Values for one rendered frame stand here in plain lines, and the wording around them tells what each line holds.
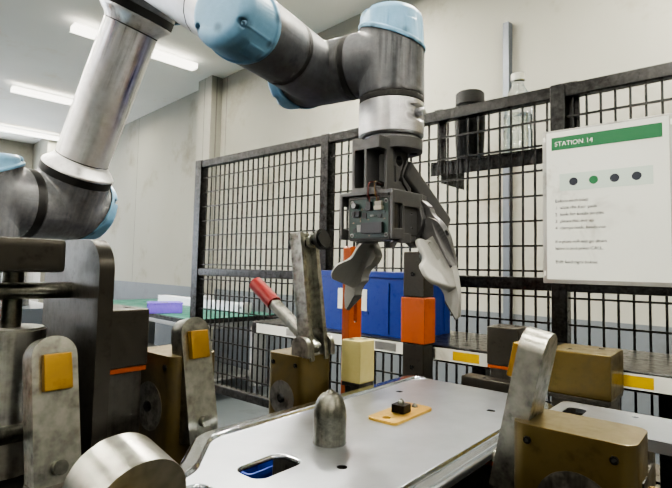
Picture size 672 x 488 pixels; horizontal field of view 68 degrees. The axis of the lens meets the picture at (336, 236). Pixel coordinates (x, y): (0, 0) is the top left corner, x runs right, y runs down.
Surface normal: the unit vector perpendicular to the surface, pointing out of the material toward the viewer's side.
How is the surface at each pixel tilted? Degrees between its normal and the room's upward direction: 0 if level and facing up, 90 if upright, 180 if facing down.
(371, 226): 91
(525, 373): 90
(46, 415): 78
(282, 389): 90
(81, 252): 90
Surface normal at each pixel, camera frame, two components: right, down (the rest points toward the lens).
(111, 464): -0.14, -0.90
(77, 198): 0.59, 0.41
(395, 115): 0.05, -0.04
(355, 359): -0.64, -0.06
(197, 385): 0.75, -0.23
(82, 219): 0.77, 0.46
